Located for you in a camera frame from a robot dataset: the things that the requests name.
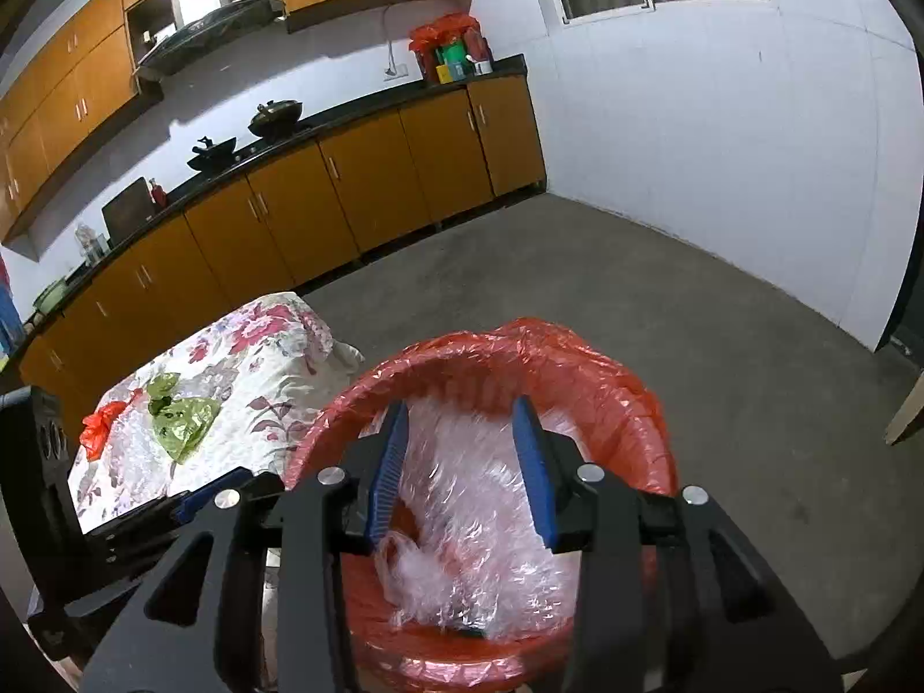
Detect table with floral cloth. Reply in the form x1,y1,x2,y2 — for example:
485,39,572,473
68,292,366,536

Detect dark cutting board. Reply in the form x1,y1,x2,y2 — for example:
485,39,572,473
101,177,155,247

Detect green basin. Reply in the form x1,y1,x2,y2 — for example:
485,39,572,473
32,278,74,316

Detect black kitchen countertop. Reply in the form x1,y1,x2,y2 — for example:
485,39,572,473
0,54,528,369

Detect red plastic basket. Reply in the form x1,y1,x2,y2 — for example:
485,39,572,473
278,318,681,693

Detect steel range hood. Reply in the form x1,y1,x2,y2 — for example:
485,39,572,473
132,0,288,82

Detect long wooden upper cabinets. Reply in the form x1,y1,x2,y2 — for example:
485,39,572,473
0,0,166,262

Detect red bag on appliance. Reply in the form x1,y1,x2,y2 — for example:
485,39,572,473
408,12,484,85

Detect red plastic bag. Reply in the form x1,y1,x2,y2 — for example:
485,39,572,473
79,390,143,460

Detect black pot with lid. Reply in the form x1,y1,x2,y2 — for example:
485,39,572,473
247,98,305,139

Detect green plastic bag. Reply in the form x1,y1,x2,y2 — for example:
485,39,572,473
146,373,222,465

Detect clear plastic bag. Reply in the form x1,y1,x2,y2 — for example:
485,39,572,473
371,530,464,631

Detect clear bubble wrap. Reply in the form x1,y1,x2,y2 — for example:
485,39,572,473
375,400,602,641

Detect blue hanging cloth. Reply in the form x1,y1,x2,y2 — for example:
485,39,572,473
0,249,23,356

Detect black wok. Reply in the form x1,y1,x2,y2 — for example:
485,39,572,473
187,135,240,173

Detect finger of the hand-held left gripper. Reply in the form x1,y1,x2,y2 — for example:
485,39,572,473
83,468,286,568

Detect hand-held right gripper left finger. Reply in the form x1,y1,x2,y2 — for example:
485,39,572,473
79,400,412,693

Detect wooden lower cabinets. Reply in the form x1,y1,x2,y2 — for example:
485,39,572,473
18,76,548,435

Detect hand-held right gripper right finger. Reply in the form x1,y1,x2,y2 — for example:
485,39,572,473
511,397,845,693

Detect wooden board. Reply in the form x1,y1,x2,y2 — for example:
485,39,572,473
884,371,924,447

